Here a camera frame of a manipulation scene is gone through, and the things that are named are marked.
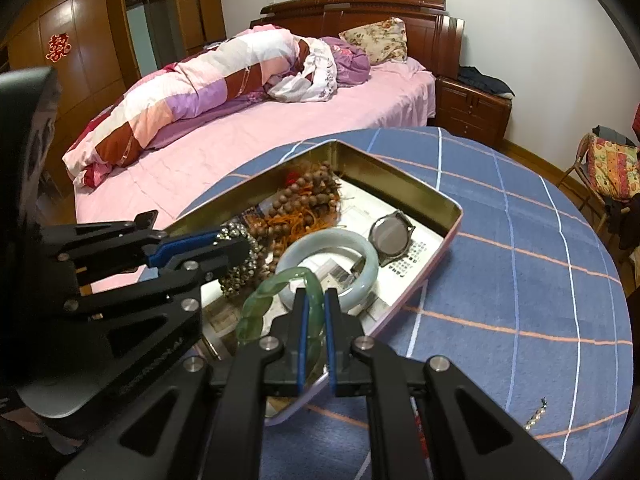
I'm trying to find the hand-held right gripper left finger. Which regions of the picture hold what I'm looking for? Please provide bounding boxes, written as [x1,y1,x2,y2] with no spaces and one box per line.
[52,287,313,480]

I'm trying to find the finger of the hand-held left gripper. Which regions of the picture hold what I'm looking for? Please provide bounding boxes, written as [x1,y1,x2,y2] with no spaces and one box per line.
[40,210,226,275]
[65,236,257,397]

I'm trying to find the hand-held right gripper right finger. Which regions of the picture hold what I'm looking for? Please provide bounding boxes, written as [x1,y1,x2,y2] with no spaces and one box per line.
[324,287,573,480]

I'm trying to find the silver bead bracelet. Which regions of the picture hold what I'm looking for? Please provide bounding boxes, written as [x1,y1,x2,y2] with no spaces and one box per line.
[215,220,263,298]

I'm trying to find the green glass bangle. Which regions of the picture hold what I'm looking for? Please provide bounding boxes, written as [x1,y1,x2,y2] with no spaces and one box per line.
[235,268,326,381]

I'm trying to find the pale jade bangle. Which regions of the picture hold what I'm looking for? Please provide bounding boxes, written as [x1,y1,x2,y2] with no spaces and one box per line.
[275,230,381,313]

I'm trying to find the wooden bead necklace red tassel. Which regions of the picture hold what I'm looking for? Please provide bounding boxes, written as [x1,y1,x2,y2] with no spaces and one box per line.
[257,160,346,261]

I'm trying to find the silver wristwatch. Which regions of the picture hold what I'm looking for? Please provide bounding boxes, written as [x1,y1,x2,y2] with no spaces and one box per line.
[350,210,417,286]

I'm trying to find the pink metal tin box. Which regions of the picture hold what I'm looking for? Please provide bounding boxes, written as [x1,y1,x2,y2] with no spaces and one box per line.
[162,140,463,426]

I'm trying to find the red paper cutting decoration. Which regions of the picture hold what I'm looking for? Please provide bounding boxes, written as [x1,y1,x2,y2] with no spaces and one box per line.
[45,34,71,62]

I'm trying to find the printed paper leaflet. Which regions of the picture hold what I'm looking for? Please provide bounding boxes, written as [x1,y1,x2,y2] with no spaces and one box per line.
[202,187,446,361]

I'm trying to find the bed with pink sheet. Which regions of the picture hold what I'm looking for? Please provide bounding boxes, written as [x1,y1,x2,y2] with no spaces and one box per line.
[62,55,437,291]

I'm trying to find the wooden wardrobe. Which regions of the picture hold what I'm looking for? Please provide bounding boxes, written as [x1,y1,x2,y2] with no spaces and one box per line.
[0,0,226,201]

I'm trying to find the pink patchwork quilt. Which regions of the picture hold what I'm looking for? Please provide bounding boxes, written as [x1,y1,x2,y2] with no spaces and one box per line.
[62,27,313,188]

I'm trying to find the blue checked tablecloth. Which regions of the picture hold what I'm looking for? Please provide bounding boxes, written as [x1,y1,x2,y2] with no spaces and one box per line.
[177,126,636,480]

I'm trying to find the white embroidered cloth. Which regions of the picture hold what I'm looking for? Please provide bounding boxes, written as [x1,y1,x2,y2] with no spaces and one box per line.
[265,37,341,103]

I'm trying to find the purple blanket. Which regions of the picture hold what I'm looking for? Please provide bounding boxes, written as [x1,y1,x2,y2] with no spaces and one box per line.
[320,35,372,88]

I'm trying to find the wooden nightstand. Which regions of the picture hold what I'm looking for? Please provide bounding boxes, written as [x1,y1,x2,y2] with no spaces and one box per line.
[434,75,513,150]

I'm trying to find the floral pillow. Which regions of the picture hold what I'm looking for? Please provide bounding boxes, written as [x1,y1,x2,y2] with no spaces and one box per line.
[339,17,408,66]

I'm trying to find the wooden headboard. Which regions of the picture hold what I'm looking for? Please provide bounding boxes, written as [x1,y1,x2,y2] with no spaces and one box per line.
[248,0,466,78]

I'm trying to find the wooden chair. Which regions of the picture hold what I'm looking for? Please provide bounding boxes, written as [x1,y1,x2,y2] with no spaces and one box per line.
[557,125,640,251]

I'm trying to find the dark folded clothing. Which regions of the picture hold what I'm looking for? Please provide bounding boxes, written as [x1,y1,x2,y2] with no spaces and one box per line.
[457,65,516,100]

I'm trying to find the dark clothes on chair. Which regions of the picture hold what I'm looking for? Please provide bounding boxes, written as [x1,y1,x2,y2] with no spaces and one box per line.
[605,195,640,251]

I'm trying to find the colourful patchwork cushion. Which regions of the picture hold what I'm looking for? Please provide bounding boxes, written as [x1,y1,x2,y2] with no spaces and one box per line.
[586,132,640,201]

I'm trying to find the small silver chain piece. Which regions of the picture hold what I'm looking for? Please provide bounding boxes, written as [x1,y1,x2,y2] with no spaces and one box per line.
[525,397,548,431]

